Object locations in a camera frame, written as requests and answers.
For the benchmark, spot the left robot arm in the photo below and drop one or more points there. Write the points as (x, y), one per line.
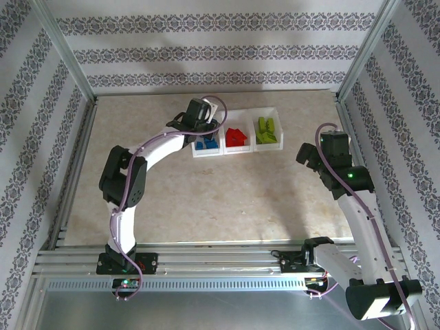
(120, 175)

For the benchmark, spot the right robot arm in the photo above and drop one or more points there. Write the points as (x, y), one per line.
(364, 299)

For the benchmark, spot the right circuit board with LED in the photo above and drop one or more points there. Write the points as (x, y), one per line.
(314, 281)

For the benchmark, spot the circuit board with led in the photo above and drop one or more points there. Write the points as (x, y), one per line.
(125, 283)
(314, 281)

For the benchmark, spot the left circuit board with LED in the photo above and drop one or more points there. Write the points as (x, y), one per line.
(125, 283)

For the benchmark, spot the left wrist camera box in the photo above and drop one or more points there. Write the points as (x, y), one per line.
(212, 108)

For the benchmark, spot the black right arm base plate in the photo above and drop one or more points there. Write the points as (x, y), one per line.
(288, 266)

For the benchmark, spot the aluminium frame post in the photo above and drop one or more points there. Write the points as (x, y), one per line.
(65, 51)
(367, 51)

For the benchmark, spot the aluminium side rail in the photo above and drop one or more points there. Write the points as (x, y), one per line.
(82, 144)

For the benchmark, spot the aluminium mounting rail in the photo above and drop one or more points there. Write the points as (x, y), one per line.
(220, 261)

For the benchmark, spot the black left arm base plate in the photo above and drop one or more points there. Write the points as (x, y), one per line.
(149, 263)

